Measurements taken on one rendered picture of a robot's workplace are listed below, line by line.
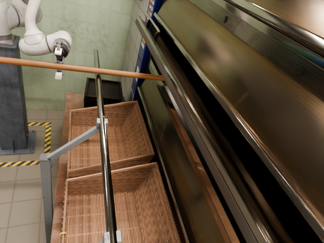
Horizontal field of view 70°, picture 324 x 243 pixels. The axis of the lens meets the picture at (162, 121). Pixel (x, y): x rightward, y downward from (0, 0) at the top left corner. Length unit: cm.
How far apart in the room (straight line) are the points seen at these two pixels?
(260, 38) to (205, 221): 65
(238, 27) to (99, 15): 181
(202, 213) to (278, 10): 72
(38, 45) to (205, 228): 130
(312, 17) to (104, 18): 206
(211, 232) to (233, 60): 61
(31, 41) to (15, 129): 100
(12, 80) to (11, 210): 96
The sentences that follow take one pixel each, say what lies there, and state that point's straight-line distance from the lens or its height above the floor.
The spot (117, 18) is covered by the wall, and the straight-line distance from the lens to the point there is 247.
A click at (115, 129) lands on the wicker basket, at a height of 59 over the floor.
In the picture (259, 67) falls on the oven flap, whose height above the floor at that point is 159.
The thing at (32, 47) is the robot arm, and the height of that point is 115.
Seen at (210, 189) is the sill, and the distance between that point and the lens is 88.
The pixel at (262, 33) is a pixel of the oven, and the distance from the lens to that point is 72.
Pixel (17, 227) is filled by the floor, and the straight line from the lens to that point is 206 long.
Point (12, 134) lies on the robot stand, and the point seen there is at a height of 20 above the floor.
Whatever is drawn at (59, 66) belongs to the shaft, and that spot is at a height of 120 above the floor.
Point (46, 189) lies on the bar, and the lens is 128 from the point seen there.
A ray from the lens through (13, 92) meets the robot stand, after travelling 213.
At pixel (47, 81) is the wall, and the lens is 277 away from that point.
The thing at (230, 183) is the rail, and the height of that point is 143.
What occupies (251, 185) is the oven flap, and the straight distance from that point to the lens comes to 61.
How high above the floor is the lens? 179
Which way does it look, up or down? 36 degrees down
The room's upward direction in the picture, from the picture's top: 18 degrees clockwise
